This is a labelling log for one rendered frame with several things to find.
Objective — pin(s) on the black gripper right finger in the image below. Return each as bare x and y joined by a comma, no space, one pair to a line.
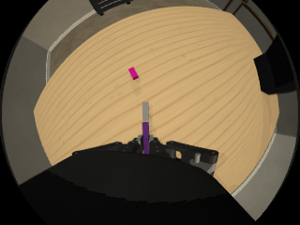
200,157

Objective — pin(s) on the purple rod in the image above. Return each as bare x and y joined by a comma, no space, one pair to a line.
145,133

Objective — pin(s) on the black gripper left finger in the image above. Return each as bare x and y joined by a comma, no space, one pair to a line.
135,146

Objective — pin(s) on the grey rod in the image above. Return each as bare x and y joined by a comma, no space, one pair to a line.
145,111

